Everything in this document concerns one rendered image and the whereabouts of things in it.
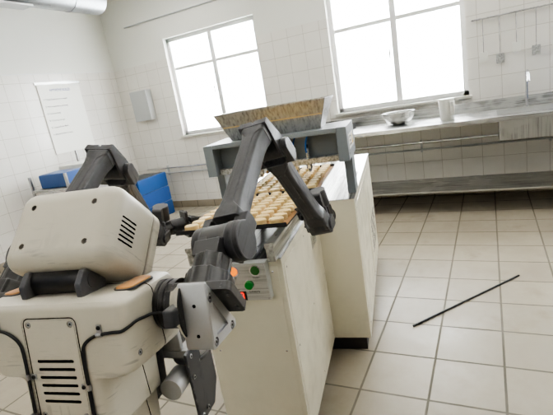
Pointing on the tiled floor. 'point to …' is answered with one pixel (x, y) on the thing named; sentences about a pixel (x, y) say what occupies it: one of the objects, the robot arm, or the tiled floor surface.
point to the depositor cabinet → (351, 258)
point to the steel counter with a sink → (508, 130)
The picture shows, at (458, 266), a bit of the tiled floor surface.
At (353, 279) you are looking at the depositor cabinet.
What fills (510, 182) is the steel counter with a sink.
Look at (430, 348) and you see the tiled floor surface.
